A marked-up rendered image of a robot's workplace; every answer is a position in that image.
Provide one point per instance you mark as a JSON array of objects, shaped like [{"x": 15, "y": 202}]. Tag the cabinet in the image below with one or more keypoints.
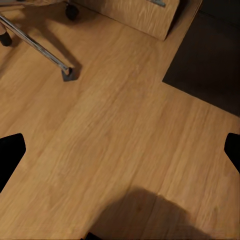
[
  {"x": 206, "y": 64},
  {"x": 153, "y": 17}
]

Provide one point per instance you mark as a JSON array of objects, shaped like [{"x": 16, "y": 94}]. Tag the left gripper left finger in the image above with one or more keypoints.
[{"x": 12, "y": 149}]

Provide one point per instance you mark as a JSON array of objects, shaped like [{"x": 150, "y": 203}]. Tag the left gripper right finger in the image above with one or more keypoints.
[{"x": 232, "y": 149}]

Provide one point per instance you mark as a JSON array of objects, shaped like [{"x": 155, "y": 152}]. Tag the swivel chair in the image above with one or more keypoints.
[{"x": 9, "y": 5}]

